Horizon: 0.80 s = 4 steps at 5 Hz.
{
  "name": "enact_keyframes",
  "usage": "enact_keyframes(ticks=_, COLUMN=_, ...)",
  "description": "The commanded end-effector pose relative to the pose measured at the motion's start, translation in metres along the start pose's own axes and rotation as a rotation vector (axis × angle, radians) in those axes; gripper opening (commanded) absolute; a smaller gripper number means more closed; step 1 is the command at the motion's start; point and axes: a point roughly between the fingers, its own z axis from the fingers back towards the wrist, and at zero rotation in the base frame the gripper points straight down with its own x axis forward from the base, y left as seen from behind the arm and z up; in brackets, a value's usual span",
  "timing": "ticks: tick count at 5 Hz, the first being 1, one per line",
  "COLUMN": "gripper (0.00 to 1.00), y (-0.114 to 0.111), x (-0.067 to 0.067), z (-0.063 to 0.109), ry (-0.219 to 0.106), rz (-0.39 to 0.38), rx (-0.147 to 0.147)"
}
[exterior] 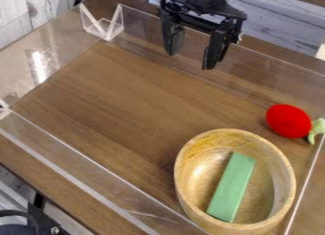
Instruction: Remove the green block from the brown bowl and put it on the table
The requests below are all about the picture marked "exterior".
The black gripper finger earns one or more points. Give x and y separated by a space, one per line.
172 33
216 50

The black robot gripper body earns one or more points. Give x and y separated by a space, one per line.
207 15

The green rectangular block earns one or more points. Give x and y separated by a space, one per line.
231 189

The brown wooden bowl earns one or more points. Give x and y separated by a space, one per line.
200 165

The red felt strawberry toy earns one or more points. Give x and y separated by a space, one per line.
292 123

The black clamp at table edge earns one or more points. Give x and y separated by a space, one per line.
40 224

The clear acrylic corner bracket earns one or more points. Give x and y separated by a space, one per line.
103 28

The clear acrylic back wall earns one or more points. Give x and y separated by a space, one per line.
264 79

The clear acrylic wall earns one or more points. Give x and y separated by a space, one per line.
39 54
264 79
102 161

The clear acrylic left wall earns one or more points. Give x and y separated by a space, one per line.
39 54

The clear acrylic front wall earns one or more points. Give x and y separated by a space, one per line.
102 161

